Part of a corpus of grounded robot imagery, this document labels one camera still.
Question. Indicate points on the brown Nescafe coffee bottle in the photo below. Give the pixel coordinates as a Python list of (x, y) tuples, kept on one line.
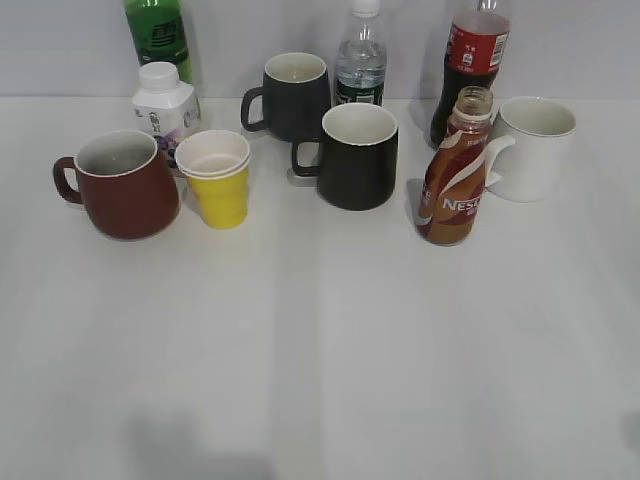
[(455, 179)]

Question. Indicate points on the dark red ceramic mug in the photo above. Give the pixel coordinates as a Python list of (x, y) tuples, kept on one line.
[(123, 182)]

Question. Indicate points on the yellow paper cup stack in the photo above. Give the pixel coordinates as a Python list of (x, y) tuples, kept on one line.
[(215, 164)]

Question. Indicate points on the black ceramic mug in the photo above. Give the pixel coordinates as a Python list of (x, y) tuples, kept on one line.
[(357, 156)]

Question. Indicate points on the dark grey ceramic mug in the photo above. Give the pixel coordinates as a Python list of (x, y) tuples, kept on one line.
[(292, 100)]

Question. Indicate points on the clear water bottle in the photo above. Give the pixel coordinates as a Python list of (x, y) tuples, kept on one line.
[(361, 61)]

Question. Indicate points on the white yogurt bottle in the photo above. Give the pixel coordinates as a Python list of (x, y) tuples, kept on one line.
[(166, 107)]

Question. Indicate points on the white ceramic mug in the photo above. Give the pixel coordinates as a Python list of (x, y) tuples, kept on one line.
[(530, 140)]

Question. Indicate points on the cola bottle red label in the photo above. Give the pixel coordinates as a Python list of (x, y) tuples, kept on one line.
[(475, 46)]

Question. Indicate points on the green soda bottle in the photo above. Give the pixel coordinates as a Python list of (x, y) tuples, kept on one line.
[(158, 33)]

